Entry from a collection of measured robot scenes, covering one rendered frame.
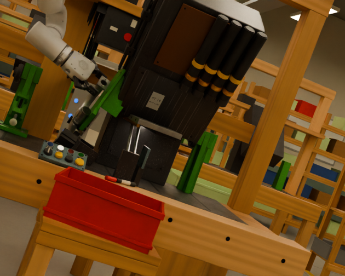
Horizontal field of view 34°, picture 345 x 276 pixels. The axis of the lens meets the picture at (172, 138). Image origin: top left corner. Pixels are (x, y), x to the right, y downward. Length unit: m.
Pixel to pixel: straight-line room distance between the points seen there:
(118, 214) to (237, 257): 0.60
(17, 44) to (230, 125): 1.01
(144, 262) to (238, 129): 1.22
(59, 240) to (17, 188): 0.36
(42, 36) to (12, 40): 0.43
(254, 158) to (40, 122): 0.96
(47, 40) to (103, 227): 0.80
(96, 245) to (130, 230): 0.10
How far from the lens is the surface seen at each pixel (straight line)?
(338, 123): 10.38
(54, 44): 2.10
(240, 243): 2.01
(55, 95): 2.42
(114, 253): 1.57
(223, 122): 2.64
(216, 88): 1.98
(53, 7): 2.03
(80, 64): 2.12
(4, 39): 2.51
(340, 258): 7.13
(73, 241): 1.55
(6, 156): 1.83
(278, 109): 2.63
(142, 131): 2.25
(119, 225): 1.57
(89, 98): 2.19
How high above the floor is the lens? 1.17
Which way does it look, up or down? 2 degrees down
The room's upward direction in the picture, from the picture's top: 21 degrees clockwise
